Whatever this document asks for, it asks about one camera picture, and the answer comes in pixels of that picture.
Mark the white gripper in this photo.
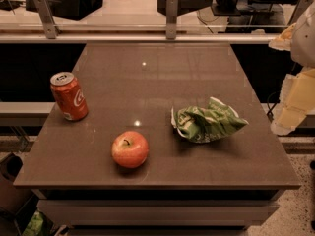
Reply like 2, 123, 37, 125
269, 2, 315, 136

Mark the red coke can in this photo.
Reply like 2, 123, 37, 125
50, 72, 89, 121

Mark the person seated in background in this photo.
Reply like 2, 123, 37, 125
216, 0, 298, 33

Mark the green chip bag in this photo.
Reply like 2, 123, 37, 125
171, 97, 248, 144

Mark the red apple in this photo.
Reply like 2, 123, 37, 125
111, 131, 149, 168

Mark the green bag under table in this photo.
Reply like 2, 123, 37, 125
22, 211, 47, 236

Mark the right metal rail bracket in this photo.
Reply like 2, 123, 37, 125
288, 0, 314, 25

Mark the metal rail bracket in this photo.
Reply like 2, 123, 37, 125
165, 0, 178, 40
288, 0, 314, 25
32, 0, 60, 39

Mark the middle metal rail bracket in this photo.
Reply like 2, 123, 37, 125
165, 0, 178, 40

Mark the left metal rail bracket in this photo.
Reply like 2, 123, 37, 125
32, 0, 60, 39

